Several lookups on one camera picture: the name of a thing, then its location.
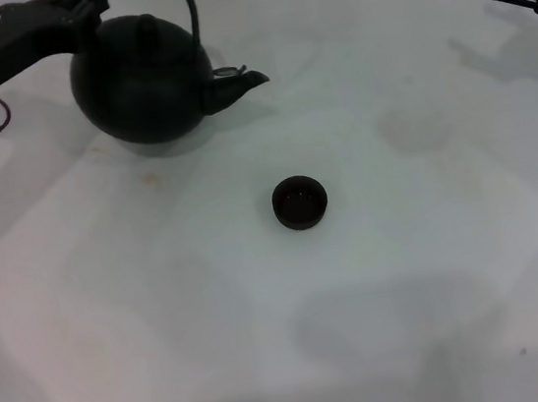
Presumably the small dark brown teacup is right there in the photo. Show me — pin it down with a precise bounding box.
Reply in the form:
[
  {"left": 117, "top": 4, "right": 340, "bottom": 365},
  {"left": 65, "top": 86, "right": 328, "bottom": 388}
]
[{"left": 269, "top": 171, "right": 331, "bottom": 235}]

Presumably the black round teapot with handle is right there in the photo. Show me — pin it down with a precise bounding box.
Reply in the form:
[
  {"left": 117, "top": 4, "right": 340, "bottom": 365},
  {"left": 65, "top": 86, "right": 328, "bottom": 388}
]
[{"left": 59, "top": 0, "right": 277, "bottom": 156}]

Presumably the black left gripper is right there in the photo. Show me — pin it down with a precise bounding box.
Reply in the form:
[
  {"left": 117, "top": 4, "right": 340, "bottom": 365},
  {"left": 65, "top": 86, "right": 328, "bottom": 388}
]
[{"left": 0, "top": 0, "right": 122, "bottom": 94}]

